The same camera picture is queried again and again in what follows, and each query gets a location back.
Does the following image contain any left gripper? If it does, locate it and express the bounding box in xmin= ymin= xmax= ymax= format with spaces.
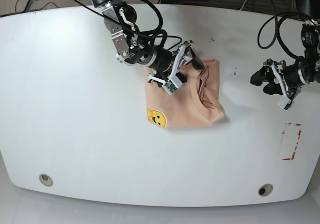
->
xmin=250 ymin=59 xmax=305 ymax=101

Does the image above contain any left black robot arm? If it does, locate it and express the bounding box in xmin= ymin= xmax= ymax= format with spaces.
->
xmin=250 ymin=0 xmax=320 ymax=109

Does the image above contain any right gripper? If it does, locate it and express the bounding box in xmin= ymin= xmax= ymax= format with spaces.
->
xmin=146 ymin=40 xmax=204 ymax=88

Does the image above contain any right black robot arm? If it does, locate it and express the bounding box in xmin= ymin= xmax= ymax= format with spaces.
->
xmin=85 ymin=0 xmax=204 ymax=94

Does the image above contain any red tape rectangle marking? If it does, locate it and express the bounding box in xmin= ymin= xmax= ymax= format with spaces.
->
xmin=278 ymin=123 xmax=302 ymax=161

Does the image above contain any table cable grommet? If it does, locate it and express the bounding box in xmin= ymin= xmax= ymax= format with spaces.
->
xmin=258 ymin=183 xmax=273 ymax=197
xmin=39 ymin=174 xmax=53 ymax=187

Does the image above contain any right table cable grommet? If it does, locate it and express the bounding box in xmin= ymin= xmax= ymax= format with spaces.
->
xmin=258 ymin=183 xmax=273 ymax=197

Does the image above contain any left table cable grommet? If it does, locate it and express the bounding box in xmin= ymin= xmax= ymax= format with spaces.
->
xmin=39 ymin=174 xmax=53 ymax=187

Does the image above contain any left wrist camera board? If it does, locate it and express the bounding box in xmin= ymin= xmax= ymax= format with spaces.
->
xmin=277 ymin=96 xmax=294 ymax=111

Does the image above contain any peach t-shirt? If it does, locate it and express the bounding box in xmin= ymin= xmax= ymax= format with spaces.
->
xmin=145 ymin=60 xmax=225 ymax=128

